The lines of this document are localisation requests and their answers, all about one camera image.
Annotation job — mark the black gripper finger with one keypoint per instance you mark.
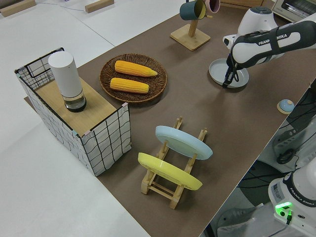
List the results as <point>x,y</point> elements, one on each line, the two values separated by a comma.
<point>228,79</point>
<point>236,75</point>

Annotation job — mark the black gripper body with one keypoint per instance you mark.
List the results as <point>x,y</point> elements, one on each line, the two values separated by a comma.
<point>232,62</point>

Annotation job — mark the gray plate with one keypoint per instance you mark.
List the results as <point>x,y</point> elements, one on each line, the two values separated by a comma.
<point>217,71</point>

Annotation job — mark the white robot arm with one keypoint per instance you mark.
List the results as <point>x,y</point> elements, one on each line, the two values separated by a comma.
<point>291,39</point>

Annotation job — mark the light blue plate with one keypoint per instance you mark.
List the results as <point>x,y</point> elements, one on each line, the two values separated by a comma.
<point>182,143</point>

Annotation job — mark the yellow plate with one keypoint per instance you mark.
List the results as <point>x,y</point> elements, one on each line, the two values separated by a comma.
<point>170,172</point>

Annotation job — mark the wooden plate rack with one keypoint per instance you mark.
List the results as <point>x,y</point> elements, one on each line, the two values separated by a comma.
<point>160,191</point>

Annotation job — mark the brown table mat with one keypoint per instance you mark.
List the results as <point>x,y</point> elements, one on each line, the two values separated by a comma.
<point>222,118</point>

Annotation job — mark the wooden mug stand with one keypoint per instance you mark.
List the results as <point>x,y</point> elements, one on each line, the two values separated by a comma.
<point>190,39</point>

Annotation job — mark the blue service bell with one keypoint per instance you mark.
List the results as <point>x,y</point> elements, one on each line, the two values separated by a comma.
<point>286,105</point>

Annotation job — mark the pink mug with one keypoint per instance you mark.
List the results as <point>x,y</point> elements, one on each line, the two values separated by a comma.
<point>213,6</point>

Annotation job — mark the teal mug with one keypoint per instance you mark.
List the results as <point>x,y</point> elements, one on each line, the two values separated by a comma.
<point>187,11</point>

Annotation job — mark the white toaster oven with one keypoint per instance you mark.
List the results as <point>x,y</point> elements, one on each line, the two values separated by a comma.
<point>280,7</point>

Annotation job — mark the yellow corn cob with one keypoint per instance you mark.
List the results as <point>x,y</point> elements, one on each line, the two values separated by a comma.
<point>133,68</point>
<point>128,85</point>

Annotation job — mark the brown wicker tray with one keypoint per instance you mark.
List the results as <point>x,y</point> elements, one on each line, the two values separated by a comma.
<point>108,81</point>

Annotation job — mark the wooden board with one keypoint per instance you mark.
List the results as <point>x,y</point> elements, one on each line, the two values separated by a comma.
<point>98,108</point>

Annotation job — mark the wooden block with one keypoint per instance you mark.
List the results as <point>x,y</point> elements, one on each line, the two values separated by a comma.
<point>98,5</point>
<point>14,8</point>

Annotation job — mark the white cylinder with glass base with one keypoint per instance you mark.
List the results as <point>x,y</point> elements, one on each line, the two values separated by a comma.
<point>65,76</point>

